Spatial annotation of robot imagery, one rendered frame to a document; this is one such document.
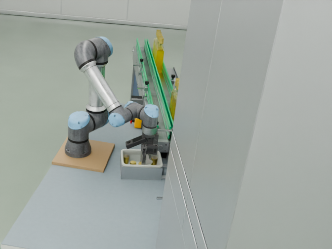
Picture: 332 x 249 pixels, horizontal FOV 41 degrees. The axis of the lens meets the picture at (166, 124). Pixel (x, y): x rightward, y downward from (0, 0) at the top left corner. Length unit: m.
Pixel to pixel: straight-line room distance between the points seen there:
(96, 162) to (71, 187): 0.25
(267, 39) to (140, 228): 1.49
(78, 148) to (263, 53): 1.86
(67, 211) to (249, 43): 1.53
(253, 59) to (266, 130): 0.13
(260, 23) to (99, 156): 1.88
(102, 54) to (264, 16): 1.68
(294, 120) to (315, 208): 0.21
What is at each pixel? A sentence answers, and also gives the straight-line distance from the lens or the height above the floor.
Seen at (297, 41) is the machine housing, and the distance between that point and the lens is 0.76.
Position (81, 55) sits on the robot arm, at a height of 1.37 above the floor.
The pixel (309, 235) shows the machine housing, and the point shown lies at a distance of 0.99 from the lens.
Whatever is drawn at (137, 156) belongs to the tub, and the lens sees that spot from 2.54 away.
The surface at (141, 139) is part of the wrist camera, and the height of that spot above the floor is 0.98.
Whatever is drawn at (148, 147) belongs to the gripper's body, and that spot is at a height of 0.94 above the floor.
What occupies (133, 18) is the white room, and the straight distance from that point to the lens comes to 8.43.
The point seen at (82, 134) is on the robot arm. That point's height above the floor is 0.91.
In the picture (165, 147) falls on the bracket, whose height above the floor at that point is 0.85.
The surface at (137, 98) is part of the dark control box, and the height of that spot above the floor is 0.83.
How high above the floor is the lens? 2.11
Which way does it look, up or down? 26 degrees down
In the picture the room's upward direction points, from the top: 8 degrees clockwise
